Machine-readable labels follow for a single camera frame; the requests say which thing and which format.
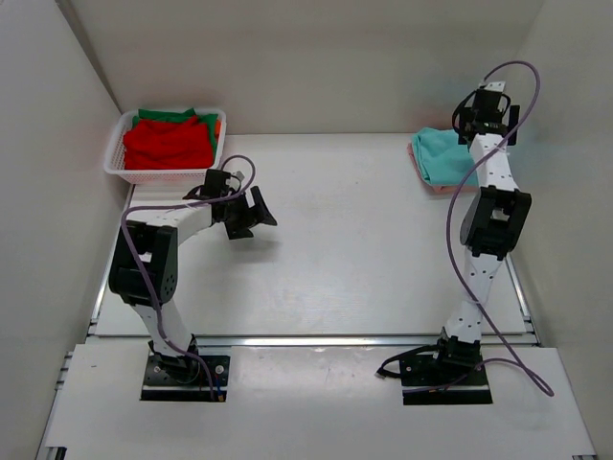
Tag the red t shirt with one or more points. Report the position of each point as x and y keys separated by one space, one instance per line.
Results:
x=162 y=145

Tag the green t shirt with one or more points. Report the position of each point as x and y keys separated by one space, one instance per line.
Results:
x=209 y=119

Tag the white plastic basket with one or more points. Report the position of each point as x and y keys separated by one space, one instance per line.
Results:
x=114 y=155

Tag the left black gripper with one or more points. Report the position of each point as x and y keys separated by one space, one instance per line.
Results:
x=253 y=216

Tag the teal t shirt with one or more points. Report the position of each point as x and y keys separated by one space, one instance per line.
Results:
x=437 y=138

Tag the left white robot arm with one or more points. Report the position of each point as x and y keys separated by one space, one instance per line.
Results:
x=144 y=268

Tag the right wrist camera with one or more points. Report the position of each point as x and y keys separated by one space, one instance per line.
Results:
x=493 y=86

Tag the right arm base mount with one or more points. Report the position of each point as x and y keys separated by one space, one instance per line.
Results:
x=449 y=372

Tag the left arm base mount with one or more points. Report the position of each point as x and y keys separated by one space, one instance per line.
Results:
x=182 y=379

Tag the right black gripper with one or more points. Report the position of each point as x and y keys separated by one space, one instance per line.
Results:
x=465 y=119

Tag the orange t shirt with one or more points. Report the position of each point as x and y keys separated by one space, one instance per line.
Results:
x=218 y=127

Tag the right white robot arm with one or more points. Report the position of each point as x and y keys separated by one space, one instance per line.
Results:
x=495 y=218

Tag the folded pink t shirt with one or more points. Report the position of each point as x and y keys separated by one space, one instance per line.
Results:
x=440 y=188

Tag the metal table rail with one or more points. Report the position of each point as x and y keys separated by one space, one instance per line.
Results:
x=525 y=339

